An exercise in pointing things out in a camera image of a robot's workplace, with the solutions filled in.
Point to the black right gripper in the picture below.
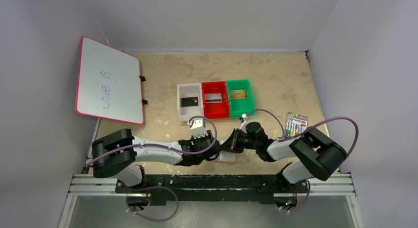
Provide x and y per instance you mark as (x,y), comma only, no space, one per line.
(234,140)

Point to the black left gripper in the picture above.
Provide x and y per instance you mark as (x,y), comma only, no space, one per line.
(213,147)

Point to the beige leather card holder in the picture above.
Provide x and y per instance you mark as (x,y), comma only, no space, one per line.
(224,156)

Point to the green plastic bin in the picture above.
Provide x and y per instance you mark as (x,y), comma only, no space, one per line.
(241,100)

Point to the red plastic bin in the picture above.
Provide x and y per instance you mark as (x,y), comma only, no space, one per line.
(215,110)

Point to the white plastic bin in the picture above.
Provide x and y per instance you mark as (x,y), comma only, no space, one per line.
(189,90)

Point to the pack of coloured markers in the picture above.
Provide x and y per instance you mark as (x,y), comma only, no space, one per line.
(295,124)

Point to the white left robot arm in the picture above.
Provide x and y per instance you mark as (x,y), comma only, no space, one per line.
(114,155)

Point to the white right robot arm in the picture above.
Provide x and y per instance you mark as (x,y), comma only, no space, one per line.
(318,155)

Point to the black credit card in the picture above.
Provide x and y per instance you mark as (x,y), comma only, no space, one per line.
(189,102)

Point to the gold credit card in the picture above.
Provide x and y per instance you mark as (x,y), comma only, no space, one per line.
(238,94)

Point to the white striped credit card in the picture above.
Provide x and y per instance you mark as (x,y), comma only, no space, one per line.
(213,98)

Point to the pink framed whiteboard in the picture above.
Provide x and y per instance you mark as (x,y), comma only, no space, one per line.
(108,84)

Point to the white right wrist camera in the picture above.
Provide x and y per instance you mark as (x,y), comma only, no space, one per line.
(244,123)

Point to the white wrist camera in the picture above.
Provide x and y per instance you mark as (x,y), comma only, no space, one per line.
(244,123)
(198,128)

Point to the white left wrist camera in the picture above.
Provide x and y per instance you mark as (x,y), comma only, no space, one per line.
(198,128)

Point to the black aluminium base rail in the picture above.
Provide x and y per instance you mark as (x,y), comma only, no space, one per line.
(264,189)

